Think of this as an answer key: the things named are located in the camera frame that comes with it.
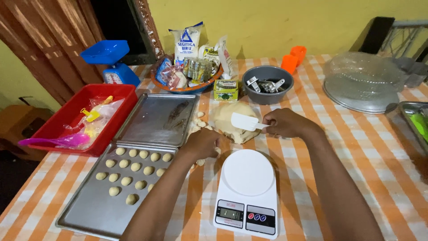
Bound white plastic spatula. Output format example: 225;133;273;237
231;112;270;132

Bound group of round dough balls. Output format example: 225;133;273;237
96;147;173;206

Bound bundle of green sachets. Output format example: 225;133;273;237
183;56;213;82

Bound yellow and white packet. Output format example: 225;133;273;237
199;45;221;76

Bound white and blue flour bag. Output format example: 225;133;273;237
168;22;204;66

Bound clear plastic bag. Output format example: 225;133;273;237
63;96;125;150

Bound clear plastic cover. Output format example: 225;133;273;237
323;52;407;111

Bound grey plastic bowl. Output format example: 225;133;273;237
242;65;295;106

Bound yellow plastic scoop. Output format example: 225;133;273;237
80;107;101;123

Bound blue snack packet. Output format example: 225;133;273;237
155;58;173;86

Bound brown wooden stool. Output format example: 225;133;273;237
0;104;51;162

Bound metal cookie cutters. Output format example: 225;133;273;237
246;76;286;94

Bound brown curtain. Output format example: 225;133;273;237
0;0;105;106

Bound green and yellow box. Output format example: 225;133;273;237
213;79;239;102

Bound green plastic tool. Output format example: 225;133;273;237
409;113;428;143

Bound orange plastic cup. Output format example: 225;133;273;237
280;54;299;75
290;46;307;66

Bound metal baking tray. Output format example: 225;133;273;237
56;141;180;241
113;93;200;147

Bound grey metal rack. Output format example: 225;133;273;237
378;19;428;63

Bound red plastic tray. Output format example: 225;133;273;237
26;84;138;157

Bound orange-rimmed bowl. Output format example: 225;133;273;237
150;63;224;95

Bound orange and white checked tablecloth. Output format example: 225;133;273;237
0;54;428;241

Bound metal tray with green tool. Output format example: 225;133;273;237
399;101;428;155

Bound clear packet with pink print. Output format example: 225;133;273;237
167;65;188;89

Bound grey metal pan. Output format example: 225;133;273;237
394;56;428;88

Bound pink plastic spoon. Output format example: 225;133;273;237
18;133;91;148

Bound person's right hand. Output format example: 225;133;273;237
262;108;314;138

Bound white digital kitchen scale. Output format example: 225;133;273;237
213;149;279;240

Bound large pale dough lump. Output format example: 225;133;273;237
212;102;263;145

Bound scattered small dough pieces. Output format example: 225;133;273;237
191;111;222;167

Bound white plastic packet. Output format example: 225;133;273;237
215;35;234;80

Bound blue mechanical kitchen scale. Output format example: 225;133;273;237
80;40;141;88

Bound round metal tray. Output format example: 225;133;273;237
322;80;400;114

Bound person's left hand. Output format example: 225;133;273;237
181;128;225;160

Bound carved wooden door frame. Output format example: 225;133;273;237
128;0;165;61

